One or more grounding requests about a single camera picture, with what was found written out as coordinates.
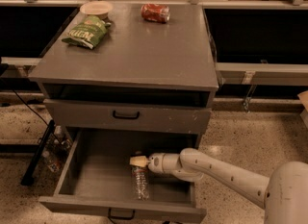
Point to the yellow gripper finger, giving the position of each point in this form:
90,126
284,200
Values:
140,161

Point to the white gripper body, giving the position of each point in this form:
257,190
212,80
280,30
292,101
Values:
156,162

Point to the clear plastic water bottle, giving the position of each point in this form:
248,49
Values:
140,180

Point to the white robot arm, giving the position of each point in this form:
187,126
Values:
283,195

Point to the open grey middle drawer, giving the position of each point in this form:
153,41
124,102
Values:
97,176

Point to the grey top drawer front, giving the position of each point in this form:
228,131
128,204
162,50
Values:
152,118

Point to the grey drawer cabinet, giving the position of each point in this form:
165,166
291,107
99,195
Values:
137,63

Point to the bottles on floor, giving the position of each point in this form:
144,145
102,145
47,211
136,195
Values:
56,150

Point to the black floor stand leg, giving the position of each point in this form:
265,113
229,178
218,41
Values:
28,179

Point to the green chip bag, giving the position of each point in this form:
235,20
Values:
88,33

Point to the black top drawer handle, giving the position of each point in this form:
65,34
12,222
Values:
127,116

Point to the black drawer handle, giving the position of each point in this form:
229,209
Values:
121,215
127,116

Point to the black middle drawer handle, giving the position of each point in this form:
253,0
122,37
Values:
121,215

